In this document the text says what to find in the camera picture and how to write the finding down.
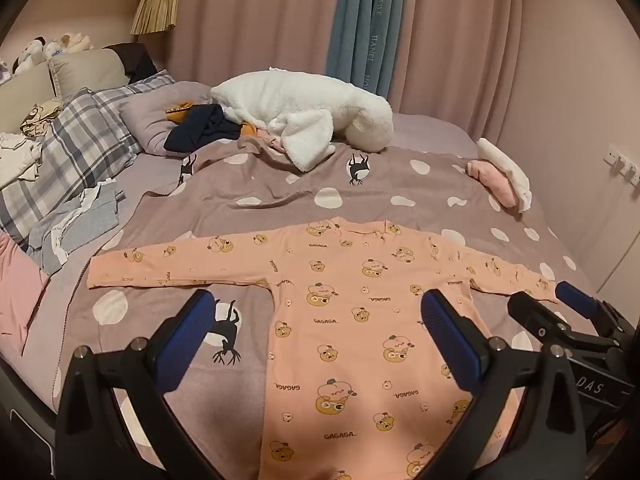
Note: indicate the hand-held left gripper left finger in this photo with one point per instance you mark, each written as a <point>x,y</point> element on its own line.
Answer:
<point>185,335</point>

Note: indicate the dark brown cloth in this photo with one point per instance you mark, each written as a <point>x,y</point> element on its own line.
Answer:
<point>137,62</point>

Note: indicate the white folded cloth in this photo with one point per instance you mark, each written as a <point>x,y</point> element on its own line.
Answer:
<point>505,165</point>

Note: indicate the grey plaid pillow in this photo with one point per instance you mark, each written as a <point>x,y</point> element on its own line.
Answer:
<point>75,140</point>

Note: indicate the pink folded cloth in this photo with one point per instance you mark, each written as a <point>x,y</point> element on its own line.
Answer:
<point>492,180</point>

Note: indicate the pink curtain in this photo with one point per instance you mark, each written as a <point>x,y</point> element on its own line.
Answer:
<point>250,20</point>
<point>450,35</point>

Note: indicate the peach printed baby garment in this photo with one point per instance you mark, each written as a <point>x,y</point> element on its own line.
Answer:
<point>350,310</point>

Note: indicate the white clothes pile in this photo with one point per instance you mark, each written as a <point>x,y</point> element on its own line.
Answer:
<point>17,152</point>

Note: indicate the beige headboard cushion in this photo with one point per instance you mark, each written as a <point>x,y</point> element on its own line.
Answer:
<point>87,67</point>
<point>25,90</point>

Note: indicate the white wall socket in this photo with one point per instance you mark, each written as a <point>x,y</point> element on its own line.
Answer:
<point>622,162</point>

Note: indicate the mauve pillow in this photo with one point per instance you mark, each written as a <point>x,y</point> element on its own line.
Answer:
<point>150,110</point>

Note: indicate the mauve spotted blanket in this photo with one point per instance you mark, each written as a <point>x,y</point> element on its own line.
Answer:
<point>300,200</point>

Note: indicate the navy cloth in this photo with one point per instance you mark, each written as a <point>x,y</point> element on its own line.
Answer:
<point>200,127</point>

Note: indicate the straw fringed hanging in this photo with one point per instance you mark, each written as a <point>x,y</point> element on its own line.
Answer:
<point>155,5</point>

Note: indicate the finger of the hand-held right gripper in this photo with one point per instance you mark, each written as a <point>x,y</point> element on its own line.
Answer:
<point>537,322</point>
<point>577,297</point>

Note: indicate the teal curtain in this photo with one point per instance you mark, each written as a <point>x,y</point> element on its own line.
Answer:
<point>360,25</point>

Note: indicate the cream printed cloth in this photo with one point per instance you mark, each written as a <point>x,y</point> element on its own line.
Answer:
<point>40,117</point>

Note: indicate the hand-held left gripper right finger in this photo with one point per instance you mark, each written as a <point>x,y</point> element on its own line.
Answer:
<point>450,345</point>

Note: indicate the grey cloth pile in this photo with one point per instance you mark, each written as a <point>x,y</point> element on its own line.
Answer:
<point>75,220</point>

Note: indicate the white stuffed toy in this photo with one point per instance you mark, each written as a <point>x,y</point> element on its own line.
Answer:
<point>30,52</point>
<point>72,42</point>

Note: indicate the lilac bed sheet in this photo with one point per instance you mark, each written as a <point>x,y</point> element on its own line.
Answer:
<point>425,130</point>

